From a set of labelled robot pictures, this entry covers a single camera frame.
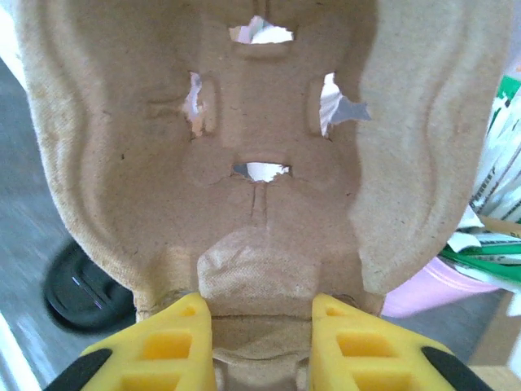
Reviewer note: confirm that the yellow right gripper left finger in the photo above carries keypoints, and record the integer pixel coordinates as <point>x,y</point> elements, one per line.
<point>171,354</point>

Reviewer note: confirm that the green white wrapped straws bunch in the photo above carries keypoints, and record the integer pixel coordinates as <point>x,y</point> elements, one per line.
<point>500,183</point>

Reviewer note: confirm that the brown pulp cup carrier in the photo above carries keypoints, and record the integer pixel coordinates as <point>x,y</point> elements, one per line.
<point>264,114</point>

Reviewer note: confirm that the black plastic cup lid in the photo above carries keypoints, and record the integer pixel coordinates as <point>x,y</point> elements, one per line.
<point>81,293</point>

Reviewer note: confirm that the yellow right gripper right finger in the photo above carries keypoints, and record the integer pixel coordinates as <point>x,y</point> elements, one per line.
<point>358,354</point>

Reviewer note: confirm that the pink straw holder cup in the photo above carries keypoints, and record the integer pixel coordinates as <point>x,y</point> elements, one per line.
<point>439,289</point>

